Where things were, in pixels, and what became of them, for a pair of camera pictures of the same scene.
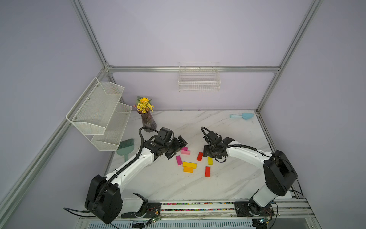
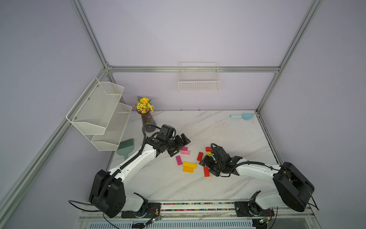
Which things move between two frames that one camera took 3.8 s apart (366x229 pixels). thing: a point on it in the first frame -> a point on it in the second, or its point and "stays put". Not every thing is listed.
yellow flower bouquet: [144, 105] stays put
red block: [208, 171] stays put
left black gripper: [177, 146] stays put
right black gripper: [206, 152] -> [216, 172]
